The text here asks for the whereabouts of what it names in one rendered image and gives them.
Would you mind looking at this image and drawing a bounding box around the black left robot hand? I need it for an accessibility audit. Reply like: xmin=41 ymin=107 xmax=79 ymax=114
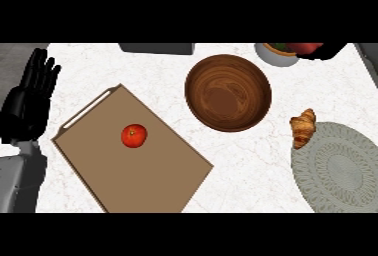
xmin=0 ymin=47 xmax=63 ymax=145

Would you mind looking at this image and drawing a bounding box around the brown wooden bowl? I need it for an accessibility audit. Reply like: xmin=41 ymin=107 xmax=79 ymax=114
xmin=183 ymin=53 xmax=273 ymax=134

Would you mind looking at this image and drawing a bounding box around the grey round woven placemat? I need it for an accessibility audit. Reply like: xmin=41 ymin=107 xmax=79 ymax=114
xmin=289 ymin=121 xmax=378 ymax=214

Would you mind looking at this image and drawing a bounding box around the dark grey flat object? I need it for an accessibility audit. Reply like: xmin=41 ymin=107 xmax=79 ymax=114
xmin=116 ymin=42 xmax=196 ymax=56

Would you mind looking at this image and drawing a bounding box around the brown cutting board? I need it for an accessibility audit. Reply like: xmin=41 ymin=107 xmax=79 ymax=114
xmin=50 ymin=83 xmax=215 ymax=214

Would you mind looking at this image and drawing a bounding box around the pale grey round pot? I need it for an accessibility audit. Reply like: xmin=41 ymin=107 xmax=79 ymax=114
xmin=252 ymin=42 xmax=301 ymax=68

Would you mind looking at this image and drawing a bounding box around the golden brown croissant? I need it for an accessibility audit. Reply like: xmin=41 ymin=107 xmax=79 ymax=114
xmin=288 ymin=107 xmax=317 ymax=151

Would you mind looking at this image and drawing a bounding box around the red round fruit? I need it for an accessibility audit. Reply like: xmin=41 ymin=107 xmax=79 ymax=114
xmin=285 ymin=42 xmax=325 ymax=55

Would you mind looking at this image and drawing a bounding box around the grey slanted appliance edge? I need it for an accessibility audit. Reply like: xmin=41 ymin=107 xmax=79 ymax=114
xmin=353 ymin=42 xmax=378 ymax=80

